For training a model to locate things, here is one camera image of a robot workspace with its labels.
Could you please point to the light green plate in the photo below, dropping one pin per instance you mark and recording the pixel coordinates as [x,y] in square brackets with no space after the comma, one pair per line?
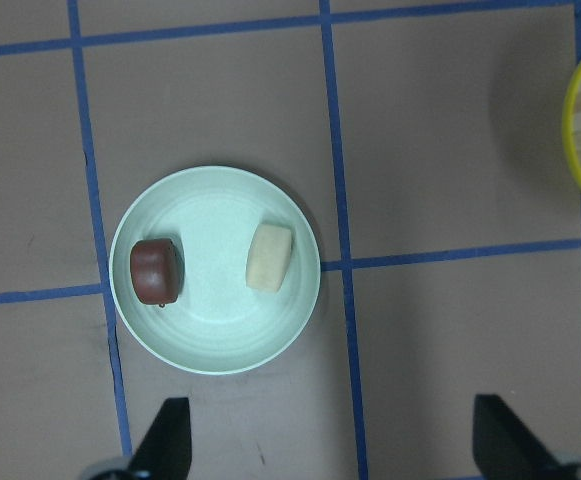
[218,325]

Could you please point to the white bun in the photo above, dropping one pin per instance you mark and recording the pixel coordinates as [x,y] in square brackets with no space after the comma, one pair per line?
[268,257]

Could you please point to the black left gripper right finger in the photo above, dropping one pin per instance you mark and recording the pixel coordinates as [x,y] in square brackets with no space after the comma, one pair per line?
[504,447]

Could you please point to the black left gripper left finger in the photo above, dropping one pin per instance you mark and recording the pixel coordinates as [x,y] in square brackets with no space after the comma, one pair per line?
[165,451]

